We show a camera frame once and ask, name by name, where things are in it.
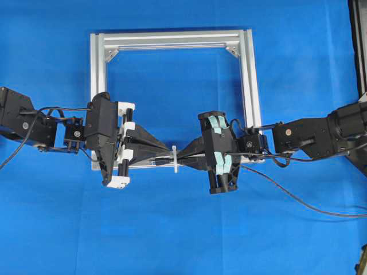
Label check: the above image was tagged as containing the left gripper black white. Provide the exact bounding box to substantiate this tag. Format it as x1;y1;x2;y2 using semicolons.
85;92;169;189

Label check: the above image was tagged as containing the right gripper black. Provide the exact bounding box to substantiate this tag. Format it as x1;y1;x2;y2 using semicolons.
177;111;241;194

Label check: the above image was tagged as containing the thin black wire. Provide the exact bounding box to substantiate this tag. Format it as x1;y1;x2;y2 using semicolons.
154;156;367;218

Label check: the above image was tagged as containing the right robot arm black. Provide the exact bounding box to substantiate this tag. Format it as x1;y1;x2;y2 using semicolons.
177;102;366;194

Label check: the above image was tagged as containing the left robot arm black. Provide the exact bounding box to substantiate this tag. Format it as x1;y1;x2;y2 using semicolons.
1;87;170;188

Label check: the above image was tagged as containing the white zip tie loop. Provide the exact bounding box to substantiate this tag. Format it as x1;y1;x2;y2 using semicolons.
172;146;178;174

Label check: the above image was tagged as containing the blue cloth mat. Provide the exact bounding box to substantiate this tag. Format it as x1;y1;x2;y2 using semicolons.
1;1;366;274

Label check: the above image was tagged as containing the black stand at table edge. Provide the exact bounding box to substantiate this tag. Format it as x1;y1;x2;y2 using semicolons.
348;0;366;102

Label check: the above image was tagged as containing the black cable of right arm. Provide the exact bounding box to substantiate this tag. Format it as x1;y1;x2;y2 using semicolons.
226;119;359;168

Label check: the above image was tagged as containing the aluminium extrusion frame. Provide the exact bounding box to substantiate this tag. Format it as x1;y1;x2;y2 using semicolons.
89;28;266;170

